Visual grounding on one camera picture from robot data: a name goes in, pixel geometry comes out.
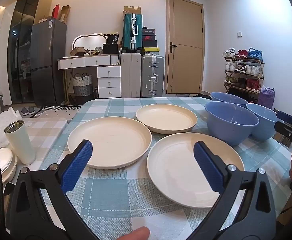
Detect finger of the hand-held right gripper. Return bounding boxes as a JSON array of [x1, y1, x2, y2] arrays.
[[274, 121, 292, 136], [276, 111, 292, 130]]

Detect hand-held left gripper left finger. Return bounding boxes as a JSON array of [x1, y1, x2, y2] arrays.
[[6, 139, 99, 240]]

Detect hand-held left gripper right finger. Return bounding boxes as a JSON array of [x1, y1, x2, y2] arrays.
[[193, 141, 277, 240]]

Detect light blue bowl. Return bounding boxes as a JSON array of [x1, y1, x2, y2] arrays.
[[246, 103, 279, 141]]

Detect cream plate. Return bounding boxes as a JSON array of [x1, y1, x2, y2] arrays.
[[136, 104, 198, 134], [67, 116, 153, 170], [147, 132, 245, 208]]

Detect person's left hand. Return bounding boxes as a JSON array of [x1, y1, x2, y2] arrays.
[[116, 226, 151, 240]]

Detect purple plastic bag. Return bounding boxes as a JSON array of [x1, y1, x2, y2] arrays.
[[257, 86, 275, 109]]

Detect beige checked cloth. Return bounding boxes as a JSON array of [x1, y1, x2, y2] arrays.
[[25, 117, 69, 159]]

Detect teal checked tablecloth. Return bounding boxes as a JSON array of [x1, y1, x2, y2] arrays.
[[37, 96, 292, 240]]

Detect rows of racked shoes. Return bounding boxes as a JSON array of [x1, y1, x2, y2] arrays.
[[223, 47, 264, 93]]

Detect white tumbler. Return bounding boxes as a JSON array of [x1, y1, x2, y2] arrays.
[[4, 120, 36, 165]]

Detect woven laundry basket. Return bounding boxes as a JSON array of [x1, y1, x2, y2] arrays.
[[72, 72, 93, 97]]

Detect white plastic bag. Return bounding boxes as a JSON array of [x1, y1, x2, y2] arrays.
[[0, 106, 23, 155]]

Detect white dressing table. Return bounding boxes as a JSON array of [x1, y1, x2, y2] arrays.
[[57, 54, 122, 104]]

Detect tan wooden door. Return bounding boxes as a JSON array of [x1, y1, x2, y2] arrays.
[[166, 0, 204, 94]]

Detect silver suitcase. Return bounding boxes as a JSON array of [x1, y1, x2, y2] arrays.
[[141, 54, 165, 98]]

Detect beige suitcase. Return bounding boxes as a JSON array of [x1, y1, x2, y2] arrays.
[[120, 52, 142, 98]]

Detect grey refrigerator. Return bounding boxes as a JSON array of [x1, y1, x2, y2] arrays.
[[31, 18, 67, 107]]

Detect black storage box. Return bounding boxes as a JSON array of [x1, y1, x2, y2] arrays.
[[103, 43, 118, 55]]

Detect oval mirror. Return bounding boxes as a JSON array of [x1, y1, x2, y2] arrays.
[[72, 32, 107, 52]]

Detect black bag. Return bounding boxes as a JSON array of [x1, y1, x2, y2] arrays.
[[106, 33, 119, 45]]

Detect tall dark glass cabinet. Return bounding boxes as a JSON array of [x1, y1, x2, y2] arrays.
[[7, 0, 54, 105]]

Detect teal suitcase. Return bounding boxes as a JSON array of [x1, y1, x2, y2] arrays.
[[123, 13, 143, 53]]

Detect flat cardboard pieces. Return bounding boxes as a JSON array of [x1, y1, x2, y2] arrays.
[[60, 5, 71, 24]]

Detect brown cardboard box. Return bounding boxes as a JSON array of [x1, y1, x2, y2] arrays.
[[123, 6, 141, 18]]

